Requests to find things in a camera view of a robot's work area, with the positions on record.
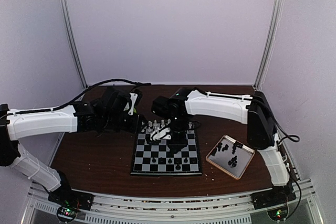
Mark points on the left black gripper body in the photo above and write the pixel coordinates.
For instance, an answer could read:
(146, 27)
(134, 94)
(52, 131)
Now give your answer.
(114, 121)

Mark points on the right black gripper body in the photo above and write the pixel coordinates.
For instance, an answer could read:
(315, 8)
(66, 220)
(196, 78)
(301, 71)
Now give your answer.
(182, 139)

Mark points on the black white chess board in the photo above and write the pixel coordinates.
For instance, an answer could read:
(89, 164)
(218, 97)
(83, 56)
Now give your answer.
(143, 153)

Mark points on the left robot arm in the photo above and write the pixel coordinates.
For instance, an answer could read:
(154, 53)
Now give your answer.
(114, 111)

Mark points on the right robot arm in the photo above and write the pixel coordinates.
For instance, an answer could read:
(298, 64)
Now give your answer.
(251, 110)

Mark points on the wooden metal tray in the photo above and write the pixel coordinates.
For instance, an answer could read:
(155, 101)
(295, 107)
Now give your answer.
(244, 157)

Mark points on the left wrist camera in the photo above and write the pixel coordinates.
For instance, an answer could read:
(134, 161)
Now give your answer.
(132, 100)

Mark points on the front aluminium rail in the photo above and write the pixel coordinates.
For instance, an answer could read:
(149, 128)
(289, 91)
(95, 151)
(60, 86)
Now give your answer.
(231, 208)

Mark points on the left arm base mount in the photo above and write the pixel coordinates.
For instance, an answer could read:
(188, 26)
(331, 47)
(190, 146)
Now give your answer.
(75, 200)

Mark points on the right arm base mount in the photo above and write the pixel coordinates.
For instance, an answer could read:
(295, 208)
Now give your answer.
(270, 198)

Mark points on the left aluminium frame post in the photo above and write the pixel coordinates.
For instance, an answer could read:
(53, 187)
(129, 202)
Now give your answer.
(72, 43)

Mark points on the aluminium frame post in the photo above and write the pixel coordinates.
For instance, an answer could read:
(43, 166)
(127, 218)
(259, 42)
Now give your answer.
(72, 43)
(269, 44)

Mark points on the right aluminium frame post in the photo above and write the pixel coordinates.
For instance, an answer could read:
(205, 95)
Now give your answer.
(269, 44)

